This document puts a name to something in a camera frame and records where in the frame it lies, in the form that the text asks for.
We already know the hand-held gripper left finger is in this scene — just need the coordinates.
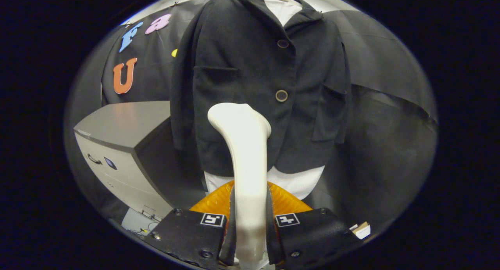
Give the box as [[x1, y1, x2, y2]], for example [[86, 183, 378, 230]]
[[143, 180, 238, 270]]

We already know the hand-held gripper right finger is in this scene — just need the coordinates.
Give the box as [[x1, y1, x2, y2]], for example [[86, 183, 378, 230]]
[[266, 181, 362, 268]]

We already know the white garment steamer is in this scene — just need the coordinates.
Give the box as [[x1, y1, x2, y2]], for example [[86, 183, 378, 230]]
[[207, 103, 272, 270]]

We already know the black blazer jacket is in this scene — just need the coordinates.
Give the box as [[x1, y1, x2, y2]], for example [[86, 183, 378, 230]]
[[170, 0, 352, 181]]

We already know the small cardboard white box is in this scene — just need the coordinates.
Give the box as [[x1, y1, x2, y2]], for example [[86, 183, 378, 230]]
[[349, 221, 371, 240]]

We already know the white dress form torso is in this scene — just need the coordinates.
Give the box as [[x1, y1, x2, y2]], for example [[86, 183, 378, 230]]
[[203, 0, 325, 200]]

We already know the black backdrop cloth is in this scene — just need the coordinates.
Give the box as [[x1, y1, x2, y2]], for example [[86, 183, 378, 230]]
[[64, 0, 438, 231]]

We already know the grey cabinet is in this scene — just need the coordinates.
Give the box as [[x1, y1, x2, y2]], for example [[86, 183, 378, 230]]
[[73, 101, 207, 220]]

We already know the pale grey box with cables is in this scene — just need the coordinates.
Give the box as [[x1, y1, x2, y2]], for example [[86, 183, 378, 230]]
[[121, 207, 163, 238]]

